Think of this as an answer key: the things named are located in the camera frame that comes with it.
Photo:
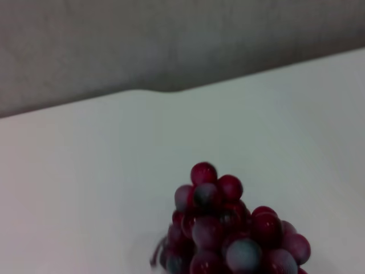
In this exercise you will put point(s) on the red grape bunch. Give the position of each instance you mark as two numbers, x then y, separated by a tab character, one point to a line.
228	228

